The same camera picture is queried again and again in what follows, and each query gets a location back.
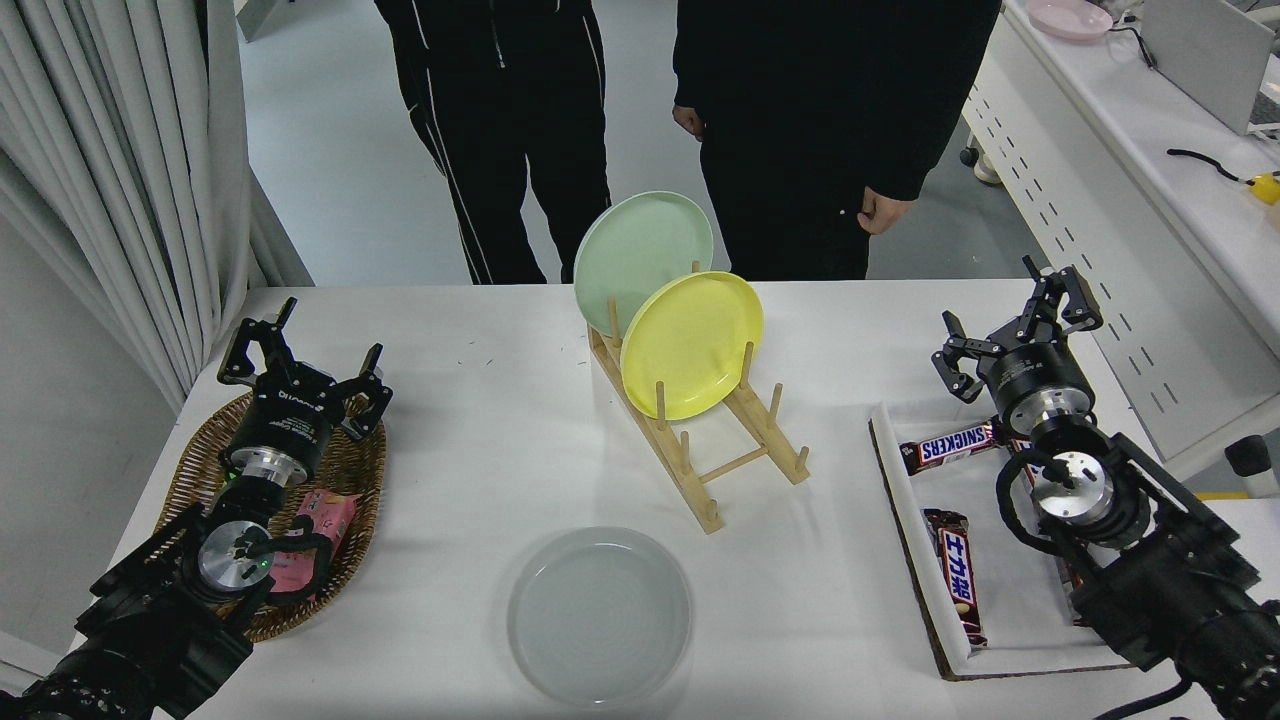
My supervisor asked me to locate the white pleated curtain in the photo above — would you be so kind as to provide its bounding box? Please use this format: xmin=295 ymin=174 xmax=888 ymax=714
xmin=0 ymin=0 xmax=313 ymax=411

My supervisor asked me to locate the white perforated desk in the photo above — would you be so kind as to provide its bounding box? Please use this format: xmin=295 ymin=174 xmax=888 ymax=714
xmin=960 ymin=0 xmax=1280 ymax=486

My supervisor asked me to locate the person's left hand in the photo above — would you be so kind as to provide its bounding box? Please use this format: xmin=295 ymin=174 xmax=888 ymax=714
xmin=857 ymin=187 xmax=918 ymax=236

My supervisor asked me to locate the grey laptop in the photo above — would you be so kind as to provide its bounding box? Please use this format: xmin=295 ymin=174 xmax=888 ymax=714
xmin=1140 ymin=0 xmax=1276 ymax=136

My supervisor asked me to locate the pink snack packet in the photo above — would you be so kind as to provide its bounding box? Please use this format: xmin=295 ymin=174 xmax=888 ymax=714
xmin=262 ymin=488 xmax=363 ymax=596

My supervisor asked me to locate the white side table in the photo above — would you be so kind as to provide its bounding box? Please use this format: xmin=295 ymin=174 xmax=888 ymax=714
xmin=1195 ymin=498 xmax=1280 ymax=591

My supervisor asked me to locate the Snickers bar Latin print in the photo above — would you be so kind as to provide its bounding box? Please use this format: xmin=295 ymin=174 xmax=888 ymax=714
xmin=898 ymin=422 xmax=1001 ymax=477
xmin=1055 ymin=545 xmax=1091 ymax=626

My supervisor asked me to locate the yellow plate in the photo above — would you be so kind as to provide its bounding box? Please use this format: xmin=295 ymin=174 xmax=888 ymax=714
xmin=620 ymin=271 xmax=765 ymax=422

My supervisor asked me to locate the person in plain black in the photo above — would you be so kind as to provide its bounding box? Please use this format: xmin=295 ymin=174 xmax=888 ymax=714
xmin=672 ymin=0 xmax=1003 ymax=282

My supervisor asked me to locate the person in striped trousers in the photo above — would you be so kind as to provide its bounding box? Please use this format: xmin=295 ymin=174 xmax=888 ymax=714
xmin=375 ymin=0 xmax=613 ymax=286

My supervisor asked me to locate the black cylinder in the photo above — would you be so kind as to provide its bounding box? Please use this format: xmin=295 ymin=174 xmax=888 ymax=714
xmin=1225 ymin=436 xmax=1280 ymax=499

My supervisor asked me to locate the brown wicker basket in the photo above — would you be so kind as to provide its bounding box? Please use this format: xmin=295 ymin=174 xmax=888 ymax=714
xmin=155 ymin=388 xmax=388 ymax=644

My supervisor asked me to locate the thin black cable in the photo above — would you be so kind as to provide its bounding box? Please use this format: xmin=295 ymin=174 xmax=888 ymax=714
xmin=1108 ymin=24 xmax=1159 ymax=70

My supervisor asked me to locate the pale green plate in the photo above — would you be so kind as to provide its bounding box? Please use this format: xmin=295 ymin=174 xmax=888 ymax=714
xmin=573 ymin=190 xmax=715 ymax=341

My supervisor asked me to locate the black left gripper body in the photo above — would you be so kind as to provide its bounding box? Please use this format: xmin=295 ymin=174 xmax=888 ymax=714
xmin=232 ymin=364 xmax=347 ymax=471

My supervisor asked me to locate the grey plate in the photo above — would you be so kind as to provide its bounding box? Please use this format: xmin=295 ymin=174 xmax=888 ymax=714
xmin=506 ymin=527 xmax=693 ymax=708

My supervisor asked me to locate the white foam tray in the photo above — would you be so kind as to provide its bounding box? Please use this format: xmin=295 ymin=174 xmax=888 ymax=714
xmin=868 ymin=400 xmax=1141 ymax=683

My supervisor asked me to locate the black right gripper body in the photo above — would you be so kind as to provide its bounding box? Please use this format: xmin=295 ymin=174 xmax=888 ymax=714
xmin=979 ymin=344 xmax=1092 ymax=422

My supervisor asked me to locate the pink plate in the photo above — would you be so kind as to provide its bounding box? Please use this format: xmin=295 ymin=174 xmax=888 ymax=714
xmin=1027 ymin=0 xmax=1114 ymax=41

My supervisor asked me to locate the wooden plate rack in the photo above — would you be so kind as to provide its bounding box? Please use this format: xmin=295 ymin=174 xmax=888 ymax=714
xmin=588 ymin=262 xmax=812 ymax=535

